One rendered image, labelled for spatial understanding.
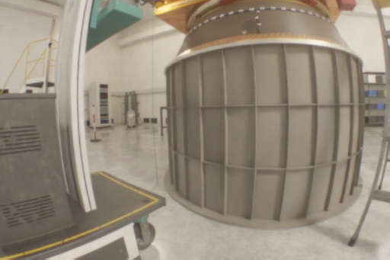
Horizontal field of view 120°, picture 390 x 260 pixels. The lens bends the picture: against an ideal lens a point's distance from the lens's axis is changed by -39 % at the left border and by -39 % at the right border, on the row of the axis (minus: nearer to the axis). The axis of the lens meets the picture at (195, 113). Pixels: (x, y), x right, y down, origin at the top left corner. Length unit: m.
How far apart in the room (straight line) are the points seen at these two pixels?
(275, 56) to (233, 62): 0.26
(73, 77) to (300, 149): 1.24
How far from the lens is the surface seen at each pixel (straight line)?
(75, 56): 0.86
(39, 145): 0.69
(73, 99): 0.83
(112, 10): 0.84
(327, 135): 1.28
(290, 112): 1.14
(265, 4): 1.54
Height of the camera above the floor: 0.77
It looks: 2 degrees down
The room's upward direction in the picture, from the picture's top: 2 degrees counter-clockwise
